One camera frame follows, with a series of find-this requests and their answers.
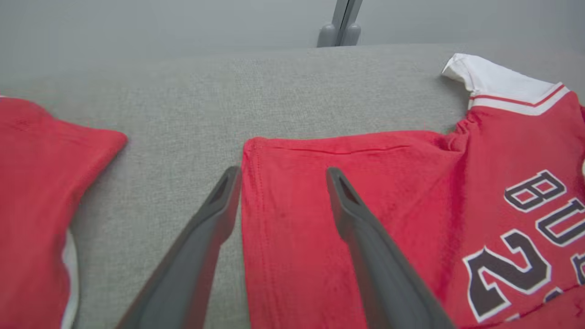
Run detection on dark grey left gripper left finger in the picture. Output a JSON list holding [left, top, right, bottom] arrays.
[[116, 165, 243, 329]]

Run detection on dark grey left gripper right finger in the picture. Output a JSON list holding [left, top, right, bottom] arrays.
[[325, 166, 458, 329]]

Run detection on red basketball jersey white sleeves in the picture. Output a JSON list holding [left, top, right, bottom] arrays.
[[240, 53, 585, 329]]

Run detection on red shorts white hem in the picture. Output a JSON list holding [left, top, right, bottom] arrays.
[[0, 96, 129, 329]]

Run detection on grey cylindrical post bumper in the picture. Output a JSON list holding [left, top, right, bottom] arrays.
[[317, 24, 339, 48], [340, 23, 362, 47]]

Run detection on grey metal partition post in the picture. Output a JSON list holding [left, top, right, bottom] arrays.
[[331, 0, 364, 46]]

